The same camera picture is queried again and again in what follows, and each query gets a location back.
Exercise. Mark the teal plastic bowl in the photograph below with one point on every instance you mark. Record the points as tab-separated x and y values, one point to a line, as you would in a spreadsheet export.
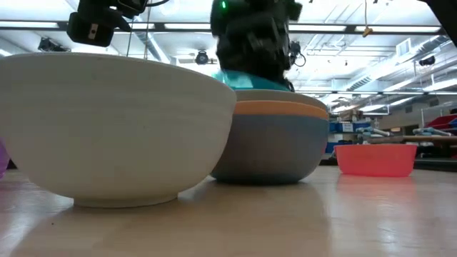
239	81

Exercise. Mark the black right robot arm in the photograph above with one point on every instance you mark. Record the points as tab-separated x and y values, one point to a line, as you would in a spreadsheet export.
446	14

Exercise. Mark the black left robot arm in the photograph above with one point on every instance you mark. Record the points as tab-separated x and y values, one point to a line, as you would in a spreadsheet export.
132	7

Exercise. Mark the orange bowl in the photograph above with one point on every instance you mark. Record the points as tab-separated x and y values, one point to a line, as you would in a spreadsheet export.
278	108

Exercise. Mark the black ceiling device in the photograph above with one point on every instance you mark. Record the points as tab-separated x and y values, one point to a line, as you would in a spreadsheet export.
427	60
50	44

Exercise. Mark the overhead light bar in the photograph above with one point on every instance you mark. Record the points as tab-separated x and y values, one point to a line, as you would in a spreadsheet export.
321	27

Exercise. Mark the blue plastic bowl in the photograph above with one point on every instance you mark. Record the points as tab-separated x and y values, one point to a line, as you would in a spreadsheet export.
271	150

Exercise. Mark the blue storage bin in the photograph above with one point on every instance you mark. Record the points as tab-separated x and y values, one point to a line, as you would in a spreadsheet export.
348	126
330	147

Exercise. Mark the hanging yellow tag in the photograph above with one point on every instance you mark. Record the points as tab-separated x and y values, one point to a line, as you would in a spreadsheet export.
367	32

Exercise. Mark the small white bowl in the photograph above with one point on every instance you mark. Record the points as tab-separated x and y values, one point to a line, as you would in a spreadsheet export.
107	132

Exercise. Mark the red plastic bowl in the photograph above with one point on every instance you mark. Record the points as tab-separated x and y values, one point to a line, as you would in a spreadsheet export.
375	160

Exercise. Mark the ceiling air vent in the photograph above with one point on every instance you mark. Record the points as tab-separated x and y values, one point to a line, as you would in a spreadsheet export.
403	46

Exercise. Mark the wooden background table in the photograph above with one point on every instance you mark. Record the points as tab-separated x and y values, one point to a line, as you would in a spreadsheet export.
410	139

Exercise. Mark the purple plastic bowl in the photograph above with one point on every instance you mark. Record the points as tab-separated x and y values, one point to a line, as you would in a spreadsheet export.
3	160

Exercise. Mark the black ceiling camera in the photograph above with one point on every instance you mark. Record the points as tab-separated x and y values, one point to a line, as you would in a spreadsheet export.
201	58

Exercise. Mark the ceiling duct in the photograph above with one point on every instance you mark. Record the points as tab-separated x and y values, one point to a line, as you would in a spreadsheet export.
153	46

